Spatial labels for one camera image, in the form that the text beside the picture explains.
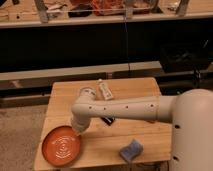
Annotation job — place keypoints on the black striped box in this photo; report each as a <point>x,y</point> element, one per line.
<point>108,121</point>

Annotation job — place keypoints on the blue sponge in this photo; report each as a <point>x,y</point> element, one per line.
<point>129,152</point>

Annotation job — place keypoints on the white tube bottle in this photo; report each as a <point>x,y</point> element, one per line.
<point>105,90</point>

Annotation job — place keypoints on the black bin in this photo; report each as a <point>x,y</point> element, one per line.
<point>184,57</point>

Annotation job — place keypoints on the orange ceramic bowl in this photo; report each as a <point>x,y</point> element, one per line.
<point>61,146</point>

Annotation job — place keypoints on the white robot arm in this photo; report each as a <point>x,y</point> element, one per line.
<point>190,113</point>

